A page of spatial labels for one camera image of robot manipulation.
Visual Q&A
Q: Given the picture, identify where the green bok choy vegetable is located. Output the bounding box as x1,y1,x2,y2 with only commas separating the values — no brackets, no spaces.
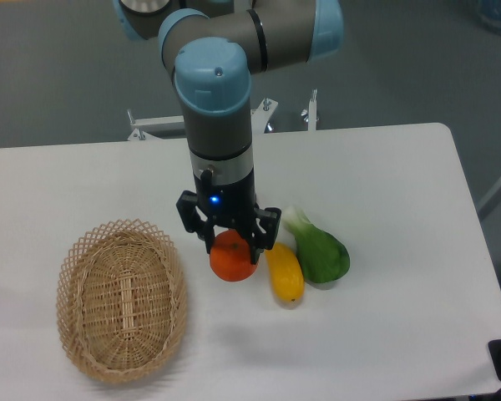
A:
281,206,351,284

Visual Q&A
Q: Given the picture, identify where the white metal base frame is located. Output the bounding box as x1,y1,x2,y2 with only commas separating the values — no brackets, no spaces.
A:
127,89,320,141

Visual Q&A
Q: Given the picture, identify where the orange fruit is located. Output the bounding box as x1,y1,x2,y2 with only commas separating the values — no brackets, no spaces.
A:
210,229,257,282

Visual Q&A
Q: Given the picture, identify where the woven wicker basket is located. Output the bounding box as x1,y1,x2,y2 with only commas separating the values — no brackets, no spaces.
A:
56,219,187,384

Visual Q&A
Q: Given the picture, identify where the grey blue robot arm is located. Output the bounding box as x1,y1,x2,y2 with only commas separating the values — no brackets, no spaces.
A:
114,1,344,262

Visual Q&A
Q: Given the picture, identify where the yellow lemon fruit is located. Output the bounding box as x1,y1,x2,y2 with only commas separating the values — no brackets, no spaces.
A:
266,242,305,302

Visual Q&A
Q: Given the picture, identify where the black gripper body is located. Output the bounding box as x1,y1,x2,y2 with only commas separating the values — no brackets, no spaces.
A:
194,170,256,234

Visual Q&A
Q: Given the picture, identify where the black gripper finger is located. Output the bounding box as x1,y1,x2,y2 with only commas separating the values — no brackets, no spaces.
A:
176,190,215,254
245,206,281,264

